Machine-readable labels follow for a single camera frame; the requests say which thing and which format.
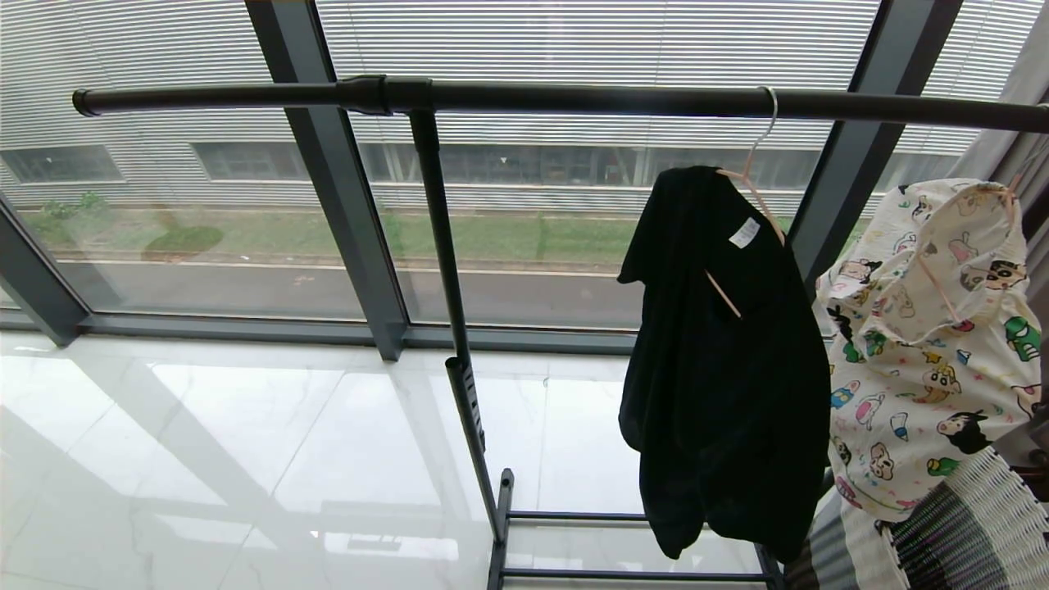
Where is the cream printed garment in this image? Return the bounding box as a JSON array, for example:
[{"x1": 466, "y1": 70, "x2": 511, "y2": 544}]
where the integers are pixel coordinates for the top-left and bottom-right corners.
[{"x1": 815, "y1": 179, "x2": 1043, "y2": 523}]

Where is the black garment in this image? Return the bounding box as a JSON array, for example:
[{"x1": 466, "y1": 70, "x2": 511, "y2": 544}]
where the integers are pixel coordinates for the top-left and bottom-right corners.
[{"x1": 617, "y1": 166, "x2": 833, "y2": 565}]

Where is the window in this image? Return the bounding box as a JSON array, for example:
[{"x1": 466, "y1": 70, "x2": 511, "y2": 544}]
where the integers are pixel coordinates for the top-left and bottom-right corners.
[{"x1": 0, "y1": 0, "x2": 1046, "y2": 361}]

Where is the white laundry basket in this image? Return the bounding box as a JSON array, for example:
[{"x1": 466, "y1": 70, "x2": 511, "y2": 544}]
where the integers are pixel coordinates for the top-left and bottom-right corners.
[{"x1": 787, "y1": 447, "x2": 1049, "y2": 590}]

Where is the black clothes rack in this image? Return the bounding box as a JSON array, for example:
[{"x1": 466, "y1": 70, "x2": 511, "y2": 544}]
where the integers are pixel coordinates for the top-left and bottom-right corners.
[{"x1": 72, "y1": 75, "x2": 1049, "y2": 590}]

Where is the pink clothes hanger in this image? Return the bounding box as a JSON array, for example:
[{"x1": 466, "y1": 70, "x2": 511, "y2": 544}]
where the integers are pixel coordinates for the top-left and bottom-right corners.
[
  {"x1": 911, "y1": 139, "x2": 1049, "y2": 325},
  {"x1": 705, "y1": 86, "x2": 788, "y2": 319}
]

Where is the beige curtain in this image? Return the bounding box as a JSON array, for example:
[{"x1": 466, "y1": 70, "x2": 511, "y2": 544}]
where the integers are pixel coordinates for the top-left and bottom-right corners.
[{"x1": 951, "y1": 0, "x2": 1049, "y2": 460}]

